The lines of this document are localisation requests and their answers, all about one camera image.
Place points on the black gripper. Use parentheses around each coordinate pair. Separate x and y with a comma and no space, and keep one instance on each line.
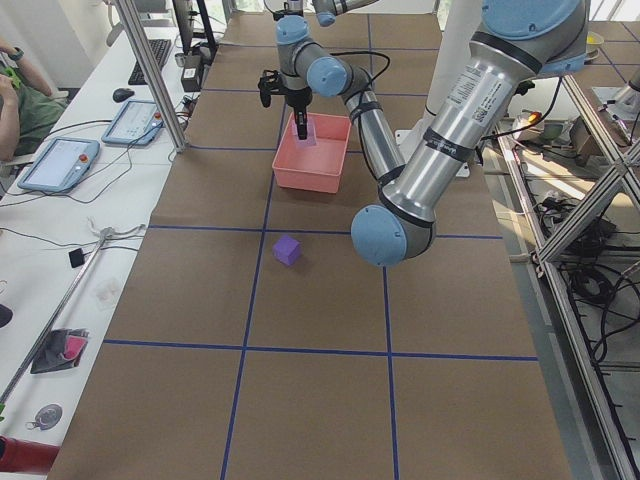
(298,101)

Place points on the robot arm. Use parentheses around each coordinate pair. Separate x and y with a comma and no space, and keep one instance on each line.
(328,10)
(488,50)

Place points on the aluminium rod on desk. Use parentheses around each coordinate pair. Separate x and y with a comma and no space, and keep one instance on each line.
(105,234)

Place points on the aluminium frame post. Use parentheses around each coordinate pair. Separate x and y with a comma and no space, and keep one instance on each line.
(141,48)

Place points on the far teach pendant tablet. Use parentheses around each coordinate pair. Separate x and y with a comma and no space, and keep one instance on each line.
(136,124)

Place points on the black power supply box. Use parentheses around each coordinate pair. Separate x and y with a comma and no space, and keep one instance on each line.
(191,77)

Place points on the person in green shirt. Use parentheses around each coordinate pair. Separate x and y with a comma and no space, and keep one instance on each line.
(29,110)

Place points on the near teach pendant tablet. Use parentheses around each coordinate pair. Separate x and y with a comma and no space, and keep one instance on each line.
(61,165)

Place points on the pink plastic bin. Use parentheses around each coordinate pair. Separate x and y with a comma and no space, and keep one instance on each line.
(314,164)

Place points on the aluminium frame rail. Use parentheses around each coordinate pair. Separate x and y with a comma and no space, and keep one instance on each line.
(583,215)

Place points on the black computer monitor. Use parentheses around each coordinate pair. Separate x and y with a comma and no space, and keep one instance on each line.
(185,16)

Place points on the pink and black pouch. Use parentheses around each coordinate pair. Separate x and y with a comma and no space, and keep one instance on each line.
(62,349)

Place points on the teach pendant tablet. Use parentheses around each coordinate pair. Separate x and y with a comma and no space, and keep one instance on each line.
(61,165)
(136,124)

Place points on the purple foam block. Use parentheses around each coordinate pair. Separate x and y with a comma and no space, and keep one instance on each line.
(286,250)

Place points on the light pink foam block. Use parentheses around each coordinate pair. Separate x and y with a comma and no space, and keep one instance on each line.
(307,140)

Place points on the black computer mouse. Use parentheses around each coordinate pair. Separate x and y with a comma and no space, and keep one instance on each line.
(121,94)

